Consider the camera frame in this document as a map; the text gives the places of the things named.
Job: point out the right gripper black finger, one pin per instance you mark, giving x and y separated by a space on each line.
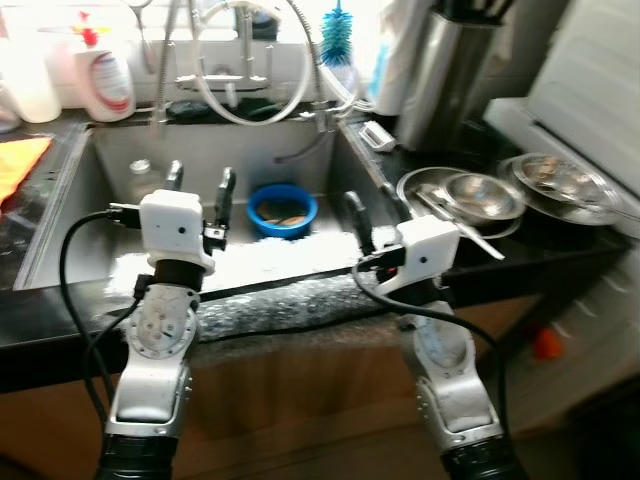
359 222
396 203

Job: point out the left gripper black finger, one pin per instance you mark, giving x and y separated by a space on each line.
226 195
175 178

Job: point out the long silver metal spoon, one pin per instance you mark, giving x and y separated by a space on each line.
470 235

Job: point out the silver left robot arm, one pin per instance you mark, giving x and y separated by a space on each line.
150 380

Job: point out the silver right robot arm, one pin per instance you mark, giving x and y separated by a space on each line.
450 370

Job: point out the shallow steel plate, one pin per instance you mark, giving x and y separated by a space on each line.
415 190

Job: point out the clear glass bottle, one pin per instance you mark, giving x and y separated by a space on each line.
145 180

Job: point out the blue bowl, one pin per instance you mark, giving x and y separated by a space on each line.
262 215

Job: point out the steel sink basin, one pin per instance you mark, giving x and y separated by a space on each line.
250 150

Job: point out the white bubble wrap sheet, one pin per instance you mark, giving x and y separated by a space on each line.
280 260

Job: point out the dark scouring sponge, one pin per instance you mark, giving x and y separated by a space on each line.
190 110

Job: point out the small white box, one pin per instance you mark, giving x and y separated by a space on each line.
377 136

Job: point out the steel spring neck faucet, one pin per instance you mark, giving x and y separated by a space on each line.
166 80

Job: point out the white red pump soap bottle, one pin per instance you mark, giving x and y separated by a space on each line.
105 85

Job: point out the wide steel plate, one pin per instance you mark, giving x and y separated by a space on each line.
515 205

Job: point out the steel knife block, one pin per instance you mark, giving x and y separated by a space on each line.
440 80

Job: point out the hanging metal ladle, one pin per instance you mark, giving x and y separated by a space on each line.
145 40

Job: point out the white bottle with blue label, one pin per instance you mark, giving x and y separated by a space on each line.
390 60

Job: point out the orange cloth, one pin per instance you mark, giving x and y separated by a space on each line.
20 165

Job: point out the wooden base cabinet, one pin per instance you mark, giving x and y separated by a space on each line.
300 400

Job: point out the steel bowl with spoon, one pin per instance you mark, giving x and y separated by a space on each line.
560 175

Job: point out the translucent white bottle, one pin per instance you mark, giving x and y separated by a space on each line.
35 85

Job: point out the blue bottle brush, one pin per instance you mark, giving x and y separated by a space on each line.
337 40

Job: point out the small orange object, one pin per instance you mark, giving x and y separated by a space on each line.
547 343

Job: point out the white washing machine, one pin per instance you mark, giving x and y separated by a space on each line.
590 60

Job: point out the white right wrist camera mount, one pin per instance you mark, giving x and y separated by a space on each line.
425 250

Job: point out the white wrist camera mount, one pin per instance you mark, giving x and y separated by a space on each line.
175 225
425 250

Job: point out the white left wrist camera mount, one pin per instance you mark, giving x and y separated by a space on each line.
175 225

